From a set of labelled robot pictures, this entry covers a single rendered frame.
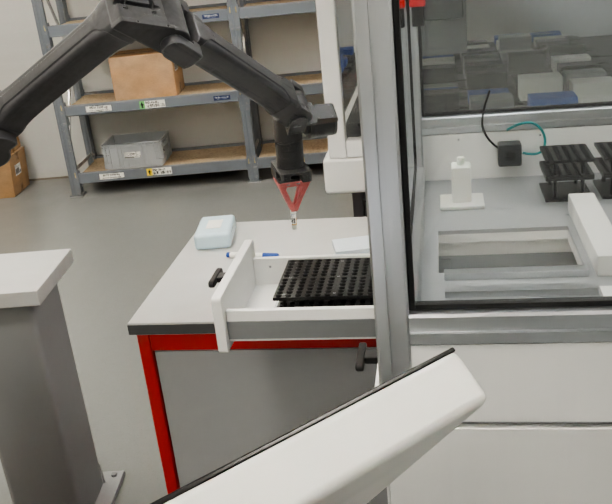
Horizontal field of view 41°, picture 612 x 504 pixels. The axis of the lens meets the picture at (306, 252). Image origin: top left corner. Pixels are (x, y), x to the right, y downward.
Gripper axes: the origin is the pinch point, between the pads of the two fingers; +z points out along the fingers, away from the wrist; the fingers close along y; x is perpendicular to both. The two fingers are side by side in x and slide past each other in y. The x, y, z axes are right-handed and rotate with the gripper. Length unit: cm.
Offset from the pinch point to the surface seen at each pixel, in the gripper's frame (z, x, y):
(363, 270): 5.8, -7.5, -23.4
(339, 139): 3, -26, 53
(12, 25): 13, 87, 439
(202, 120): 84, -28, 402
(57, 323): 42, 57, 48
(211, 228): 19.0, 13.2, 41.8
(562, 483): 7, -12, -88
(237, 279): 5.7, 16.0, -18.4
